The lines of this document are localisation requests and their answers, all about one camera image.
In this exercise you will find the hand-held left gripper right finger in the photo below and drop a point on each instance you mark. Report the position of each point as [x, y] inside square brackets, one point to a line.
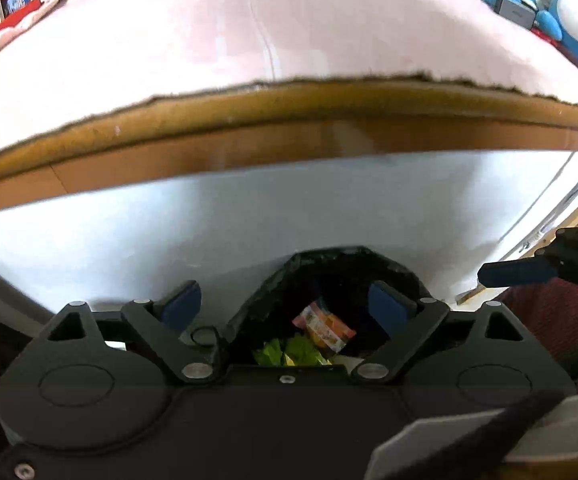
[384, 305]

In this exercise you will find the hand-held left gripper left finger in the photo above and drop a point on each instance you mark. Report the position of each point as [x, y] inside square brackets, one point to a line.
[184, 302]

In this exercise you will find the black trash bag bin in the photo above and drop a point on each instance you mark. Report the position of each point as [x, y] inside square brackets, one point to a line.
[329, 270]

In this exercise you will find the person's right maroon trouser leg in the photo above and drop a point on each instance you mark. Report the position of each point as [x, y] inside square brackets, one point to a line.
[544, 320]

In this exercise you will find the orange snack wrapper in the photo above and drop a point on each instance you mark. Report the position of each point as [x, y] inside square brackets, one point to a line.
[326, 330]

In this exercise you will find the green crumpled wrapper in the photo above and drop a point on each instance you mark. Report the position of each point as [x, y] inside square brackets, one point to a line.
[294, 350]

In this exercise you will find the wooden table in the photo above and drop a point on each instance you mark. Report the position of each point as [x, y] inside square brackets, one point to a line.
[269, 135]

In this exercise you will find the grey flat device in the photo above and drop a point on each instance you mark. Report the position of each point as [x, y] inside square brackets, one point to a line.
[516, 10]

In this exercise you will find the blue white pouch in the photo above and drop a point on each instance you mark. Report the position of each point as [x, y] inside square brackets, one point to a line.
[19, 1]

